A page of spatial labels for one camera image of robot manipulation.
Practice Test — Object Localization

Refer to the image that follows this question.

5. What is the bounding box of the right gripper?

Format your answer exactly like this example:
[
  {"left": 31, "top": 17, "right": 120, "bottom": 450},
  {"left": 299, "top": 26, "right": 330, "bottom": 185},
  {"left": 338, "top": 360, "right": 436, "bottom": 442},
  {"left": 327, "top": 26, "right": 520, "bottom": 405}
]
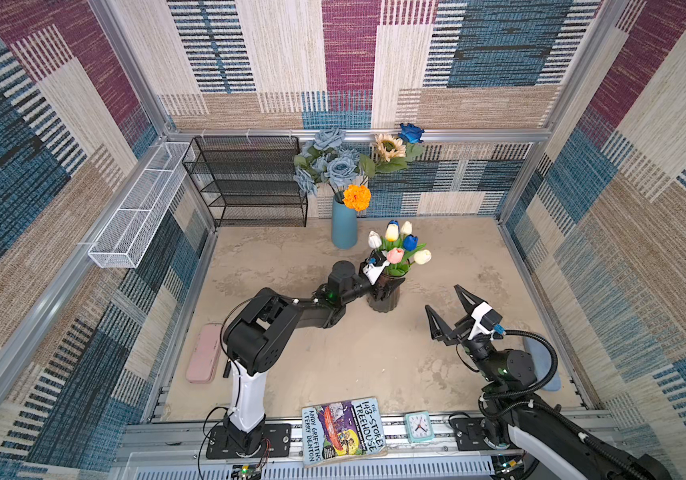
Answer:
[{"left": 425, "top": 285, "right": 498, "bottom": 382}]

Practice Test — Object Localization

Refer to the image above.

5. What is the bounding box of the pink tulip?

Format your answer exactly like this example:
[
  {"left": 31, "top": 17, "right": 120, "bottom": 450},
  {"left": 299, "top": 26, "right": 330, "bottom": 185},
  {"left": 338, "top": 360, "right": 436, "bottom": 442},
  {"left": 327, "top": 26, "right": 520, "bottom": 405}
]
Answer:
[{"left": 386, "top": 247, "right": 405, "bottom": 265}]

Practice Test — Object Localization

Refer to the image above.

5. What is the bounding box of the white tulip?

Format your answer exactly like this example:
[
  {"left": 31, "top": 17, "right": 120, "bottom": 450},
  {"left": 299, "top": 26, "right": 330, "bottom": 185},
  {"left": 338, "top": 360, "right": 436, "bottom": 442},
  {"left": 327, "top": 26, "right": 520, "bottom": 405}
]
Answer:
[
  {"left": 368, "top": 231, "right": 382, "bottom": 250},
  {"left": 412, "top": 249, "right": 432, "bottom": 265}
]

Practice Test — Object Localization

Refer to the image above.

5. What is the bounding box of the red ribbed glass vase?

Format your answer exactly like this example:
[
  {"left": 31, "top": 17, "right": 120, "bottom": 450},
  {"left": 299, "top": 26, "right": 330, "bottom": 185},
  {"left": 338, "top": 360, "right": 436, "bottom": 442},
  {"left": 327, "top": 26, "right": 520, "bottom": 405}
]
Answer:
[{"left": 366, "top": 273, "right": 406, "bottom": 313}]

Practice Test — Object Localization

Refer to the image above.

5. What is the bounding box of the yellow tulip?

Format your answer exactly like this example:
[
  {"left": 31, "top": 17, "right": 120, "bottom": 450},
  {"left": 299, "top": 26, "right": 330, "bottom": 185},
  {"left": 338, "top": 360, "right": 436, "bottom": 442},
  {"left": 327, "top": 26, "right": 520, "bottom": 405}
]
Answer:
[{"left": 384, "top": 225, "right": 400, "bottom": 242}]

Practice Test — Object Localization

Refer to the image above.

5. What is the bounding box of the cream tulip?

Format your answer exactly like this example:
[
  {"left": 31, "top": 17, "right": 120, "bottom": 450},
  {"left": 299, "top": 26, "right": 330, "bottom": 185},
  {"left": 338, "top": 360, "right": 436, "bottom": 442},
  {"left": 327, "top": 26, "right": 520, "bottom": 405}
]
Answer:
[{"left": 400, "top": 221, "right": 412, "bottom": 237}]

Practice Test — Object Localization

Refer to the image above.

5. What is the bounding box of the blue ceramic vase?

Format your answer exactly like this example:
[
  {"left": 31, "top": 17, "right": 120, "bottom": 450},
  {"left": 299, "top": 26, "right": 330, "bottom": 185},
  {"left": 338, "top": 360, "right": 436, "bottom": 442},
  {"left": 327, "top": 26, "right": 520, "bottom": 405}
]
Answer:
[{"left": 331, "top": 200, "right": 358, "bottom": 250}]

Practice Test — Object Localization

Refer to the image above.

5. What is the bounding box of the orange marigold flower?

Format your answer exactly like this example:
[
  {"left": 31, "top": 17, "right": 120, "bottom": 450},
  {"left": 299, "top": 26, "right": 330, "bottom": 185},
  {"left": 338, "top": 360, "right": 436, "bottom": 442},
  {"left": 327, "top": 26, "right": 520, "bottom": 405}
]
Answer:
[{"left": 343, "top": 185, "right": 371, "bottom": 212}]

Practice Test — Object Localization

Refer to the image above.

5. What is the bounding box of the cream sunflower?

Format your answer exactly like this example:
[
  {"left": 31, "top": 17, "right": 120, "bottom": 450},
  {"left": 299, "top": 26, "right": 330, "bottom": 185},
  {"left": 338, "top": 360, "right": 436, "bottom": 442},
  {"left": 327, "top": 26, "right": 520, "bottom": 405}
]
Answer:
[{"left": 359, "top": 134, "right": 409, "bottom": 178}]

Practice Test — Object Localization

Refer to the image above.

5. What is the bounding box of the pale blue rose bouquet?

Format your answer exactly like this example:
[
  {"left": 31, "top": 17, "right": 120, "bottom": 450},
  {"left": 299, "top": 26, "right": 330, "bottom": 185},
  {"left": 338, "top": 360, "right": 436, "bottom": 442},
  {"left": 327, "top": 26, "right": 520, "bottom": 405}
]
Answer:
[{"left": 293, "top": 128, "right": 362, "bottom": 203}]

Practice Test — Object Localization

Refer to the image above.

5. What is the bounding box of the dark blue rose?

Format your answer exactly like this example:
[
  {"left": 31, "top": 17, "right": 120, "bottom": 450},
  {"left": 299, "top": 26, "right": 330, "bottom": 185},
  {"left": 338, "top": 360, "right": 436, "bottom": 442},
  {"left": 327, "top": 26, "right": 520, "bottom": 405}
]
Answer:
[{"left": 398, "top": 123, "right": 424, "bottom": 161}]

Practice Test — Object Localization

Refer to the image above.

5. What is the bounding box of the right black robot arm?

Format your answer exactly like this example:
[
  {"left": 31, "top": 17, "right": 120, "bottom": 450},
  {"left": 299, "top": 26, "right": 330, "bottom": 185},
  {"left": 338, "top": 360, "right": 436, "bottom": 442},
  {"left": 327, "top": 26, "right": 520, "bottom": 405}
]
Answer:
[{"left": 425, "top": 285, "right": 671, "bottom": 479}]

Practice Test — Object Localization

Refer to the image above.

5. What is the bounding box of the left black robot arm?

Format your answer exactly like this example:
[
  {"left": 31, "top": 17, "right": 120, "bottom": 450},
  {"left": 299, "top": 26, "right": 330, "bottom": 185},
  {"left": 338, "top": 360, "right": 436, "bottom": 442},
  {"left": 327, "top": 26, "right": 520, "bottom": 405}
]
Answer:
[{"left": 221, "top": 261, "right": 405, "bottom": 451}]

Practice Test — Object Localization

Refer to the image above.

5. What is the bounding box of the blue grey oval pad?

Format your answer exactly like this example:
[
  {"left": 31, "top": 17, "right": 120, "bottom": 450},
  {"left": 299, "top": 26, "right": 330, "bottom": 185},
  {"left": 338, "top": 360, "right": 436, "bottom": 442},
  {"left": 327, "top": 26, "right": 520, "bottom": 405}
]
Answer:
[{"left": 523, "top": 337, "right": 562, "bottom": 392}]

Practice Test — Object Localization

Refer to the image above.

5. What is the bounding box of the small mint alarm clock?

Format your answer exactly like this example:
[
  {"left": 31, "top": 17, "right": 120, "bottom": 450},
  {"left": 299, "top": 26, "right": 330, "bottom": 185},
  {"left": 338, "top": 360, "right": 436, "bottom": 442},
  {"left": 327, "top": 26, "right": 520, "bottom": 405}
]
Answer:
[{"left": 403, "top": 411, "right": 435, "bottom": 444}]

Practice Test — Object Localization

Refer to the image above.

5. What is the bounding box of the colourful treehouse book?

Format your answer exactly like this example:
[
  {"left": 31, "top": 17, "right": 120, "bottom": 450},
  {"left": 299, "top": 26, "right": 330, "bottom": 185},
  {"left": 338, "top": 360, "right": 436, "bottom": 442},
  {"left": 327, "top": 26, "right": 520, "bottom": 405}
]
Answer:
[{"left": 301, "top": 397, "right": 387, "bottom": 467}]

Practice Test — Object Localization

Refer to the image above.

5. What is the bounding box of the pink pencil case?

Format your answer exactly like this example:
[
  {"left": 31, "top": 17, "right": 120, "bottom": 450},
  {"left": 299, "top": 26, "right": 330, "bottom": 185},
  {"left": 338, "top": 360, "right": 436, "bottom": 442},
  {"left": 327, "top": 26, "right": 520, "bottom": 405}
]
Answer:
[{"left": 186, "top": 323, "right": 222, "bottom": 384}]

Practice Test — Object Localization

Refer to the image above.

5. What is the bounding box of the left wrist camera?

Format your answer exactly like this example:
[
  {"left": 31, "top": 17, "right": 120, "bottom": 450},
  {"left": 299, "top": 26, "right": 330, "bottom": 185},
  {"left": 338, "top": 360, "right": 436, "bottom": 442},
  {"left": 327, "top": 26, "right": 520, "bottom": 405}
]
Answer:
[{"left": 361, "top": 258, "right": 390, "bottom": 285}]

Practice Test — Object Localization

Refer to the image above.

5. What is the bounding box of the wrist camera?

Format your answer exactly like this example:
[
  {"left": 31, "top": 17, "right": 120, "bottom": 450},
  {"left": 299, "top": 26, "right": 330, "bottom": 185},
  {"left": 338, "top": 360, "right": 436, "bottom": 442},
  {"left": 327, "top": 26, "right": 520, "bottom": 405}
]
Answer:
[
  {"left": 468, "top": 301, "right": 506, "bottom": 340},
  {"left": 361, "top": 258, "right": 390, "bottom": 285}
]

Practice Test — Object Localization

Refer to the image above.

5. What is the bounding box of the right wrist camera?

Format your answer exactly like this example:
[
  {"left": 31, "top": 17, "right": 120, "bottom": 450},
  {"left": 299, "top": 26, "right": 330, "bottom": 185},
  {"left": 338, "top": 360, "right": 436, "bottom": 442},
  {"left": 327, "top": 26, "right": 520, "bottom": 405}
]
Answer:
[{"left": 468, "top": 301, "right": 506, "bottom": 340}]

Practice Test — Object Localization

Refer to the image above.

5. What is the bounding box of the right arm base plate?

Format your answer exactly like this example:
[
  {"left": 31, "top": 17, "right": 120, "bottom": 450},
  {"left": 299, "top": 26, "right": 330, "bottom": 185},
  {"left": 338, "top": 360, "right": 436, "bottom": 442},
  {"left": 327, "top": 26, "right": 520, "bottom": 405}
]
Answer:
[{"left": 447, "top": 412, "right": 509, "bottom": 452}]

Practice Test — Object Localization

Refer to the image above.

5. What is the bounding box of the black wire mesh shelf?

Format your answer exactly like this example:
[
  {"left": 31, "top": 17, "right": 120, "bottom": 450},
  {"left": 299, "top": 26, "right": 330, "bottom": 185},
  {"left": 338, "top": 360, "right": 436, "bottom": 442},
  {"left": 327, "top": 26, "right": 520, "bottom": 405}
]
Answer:
[{"left": 182, "top": 136, "right": 308, "bottom": 227}]

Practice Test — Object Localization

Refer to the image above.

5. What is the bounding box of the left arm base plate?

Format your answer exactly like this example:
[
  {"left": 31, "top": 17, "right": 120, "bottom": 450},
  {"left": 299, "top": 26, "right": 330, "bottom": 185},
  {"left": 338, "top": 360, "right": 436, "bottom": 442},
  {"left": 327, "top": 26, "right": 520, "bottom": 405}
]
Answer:
[{"left": 205, "top": 422, "right": 292, "bottom": 460}]

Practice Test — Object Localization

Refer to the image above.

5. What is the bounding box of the white wire mesh basket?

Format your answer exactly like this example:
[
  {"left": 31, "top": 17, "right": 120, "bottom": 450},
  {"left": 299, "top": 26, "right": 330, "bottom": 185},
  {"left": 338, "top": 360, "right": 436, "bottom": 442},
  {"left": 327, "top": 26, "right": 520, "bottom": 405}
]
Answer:
[{"left": 88, "top": 142, "right": 188, "bottom": 269}]

